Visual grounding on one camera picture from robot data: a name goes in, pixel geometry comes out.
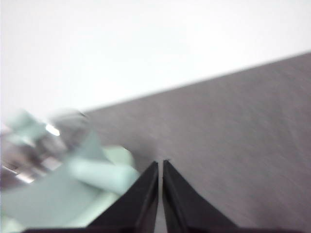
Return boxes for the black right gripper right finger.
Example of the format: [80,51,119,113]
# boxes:
[162,159,236,230]

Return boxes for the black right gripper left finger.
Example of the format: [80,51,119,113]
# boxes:
[87,161,159,230]

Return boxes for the green breakfast machine base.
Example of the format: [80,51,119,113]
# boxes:
[0,143,137,230]

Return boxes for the green steamer pot with handle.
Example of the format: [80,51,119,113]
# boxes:
[0,109,140,195]

